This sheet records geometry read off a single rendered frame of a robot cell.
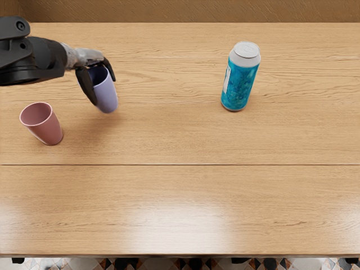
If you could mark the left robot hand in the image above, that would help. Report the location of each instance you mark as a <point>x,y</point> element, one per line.
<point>81,57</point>

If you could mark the lavender cup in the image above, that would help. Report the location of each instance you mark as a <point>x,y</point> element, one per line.
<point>106,90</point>

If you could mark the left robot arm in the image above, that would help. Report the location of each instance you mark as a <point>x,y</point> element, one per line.
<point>28,57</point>

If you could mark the pink cup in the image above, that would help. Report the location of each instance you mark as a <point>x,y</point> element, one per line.
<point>42,122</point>

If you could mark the blue drink can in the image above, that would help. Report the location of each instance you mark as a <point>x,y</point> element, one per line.
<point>239,80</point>

